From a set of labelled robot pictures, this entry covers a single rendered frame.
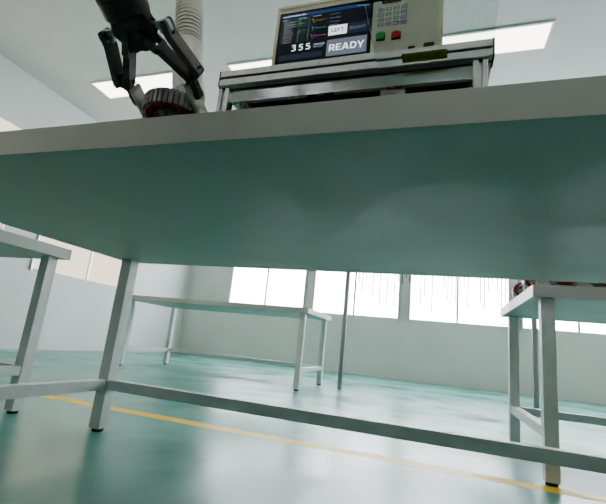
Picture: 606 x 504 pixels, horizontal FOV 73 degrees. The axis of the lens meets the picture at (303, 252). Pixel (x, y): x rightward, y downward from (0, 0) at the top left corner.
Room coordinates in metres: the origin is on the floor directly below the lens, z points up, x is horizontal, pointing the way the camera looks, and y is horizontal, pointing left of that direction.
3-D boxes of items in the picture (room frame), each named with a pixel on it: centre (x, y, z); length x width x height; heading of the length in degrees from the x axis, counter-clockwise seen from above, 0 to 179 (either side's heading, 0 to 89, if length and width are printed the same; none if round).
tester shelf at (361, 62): (1.08, -0.12, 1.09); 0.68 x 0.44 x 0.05; 71
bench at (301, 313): (4.58, 0.74, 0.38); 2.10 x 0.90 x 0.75; 71
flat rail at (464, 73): (0.87, -0.05, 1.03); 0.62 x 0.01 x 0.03; 71
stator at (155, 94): (0.71, 0.27, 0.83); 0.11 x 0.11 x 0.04
